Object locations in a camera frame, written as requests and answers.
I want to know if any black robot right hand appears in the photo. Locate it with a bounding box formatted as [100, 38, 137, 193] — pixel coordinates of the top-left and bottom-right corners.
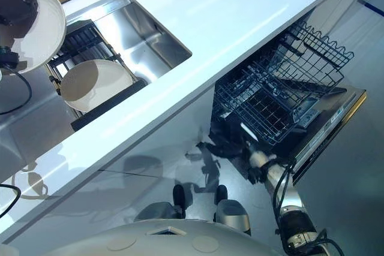
[196, 139, 278, 185]

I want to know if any large white round plate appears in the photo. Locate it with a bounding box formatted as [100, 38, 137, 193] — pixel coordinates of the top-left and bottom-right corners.
[0, 0, 67, 74]

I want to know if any black dishwasher door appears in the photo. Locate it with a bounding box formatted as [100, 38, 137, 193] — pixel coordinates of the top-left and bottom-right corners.
[208, 86, 368, 186]

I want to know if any silver robot right leg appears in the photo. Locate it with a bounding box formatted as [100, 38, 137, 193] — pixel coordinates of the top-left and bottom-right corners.
[212, 184, 253, 236]

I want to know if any silver robot leg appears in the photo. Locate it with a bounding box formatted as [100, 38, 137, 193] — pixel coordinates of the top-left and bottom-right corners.
[134, 183, 187, 221]
[212, 184, 253, 236]

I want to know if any black dish drying rack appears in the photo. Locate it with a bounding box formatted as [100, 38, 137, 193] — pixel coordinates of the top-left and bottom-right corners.
[44, 19, 148, 132]

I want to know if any silver robot left leg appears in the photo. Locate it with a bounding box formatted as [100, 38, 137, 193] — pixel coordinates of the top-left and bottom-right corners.
[134, 183, 187, 221]

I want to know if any glossy white cabinet front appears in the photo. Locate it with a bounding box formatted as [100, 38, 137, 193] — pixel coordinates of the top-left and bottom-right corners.
[0, 86, 271, 248]

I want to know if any grey robot torso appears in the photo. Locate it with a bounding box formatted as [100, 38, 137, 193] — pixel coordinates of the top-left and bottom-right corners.
[38, 218, 284, 256]

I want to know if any stainless steel sink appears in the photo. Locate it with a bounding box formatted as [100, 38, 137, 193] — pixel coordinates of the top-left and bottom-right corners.
[61, 0, 193, 132]

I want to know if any blue floor tape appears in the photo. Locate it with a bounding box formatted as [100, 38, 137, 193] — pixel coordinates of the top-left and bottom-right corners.
[363, 0, 384, 17]

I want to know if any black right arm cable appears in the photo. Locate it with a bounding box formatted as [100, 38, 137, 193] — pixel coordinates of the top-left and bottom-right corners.
[271, 162, 298, 239]

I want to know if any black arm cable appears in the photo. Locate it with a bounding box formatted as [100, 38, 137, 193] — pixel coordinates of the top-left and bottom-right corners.
[271, 162, 298, 239]
[0, 65, 33, 116]

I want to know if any black wire dishwasher rack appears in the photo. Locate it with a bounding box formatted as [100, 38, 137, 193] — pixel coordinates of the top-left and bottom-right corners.
[213, 21, 355, 146]

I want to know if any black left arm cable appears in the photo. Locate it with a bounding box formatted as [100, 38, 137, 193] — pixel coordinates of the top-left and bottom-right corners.
[0, 65, 33, 116]

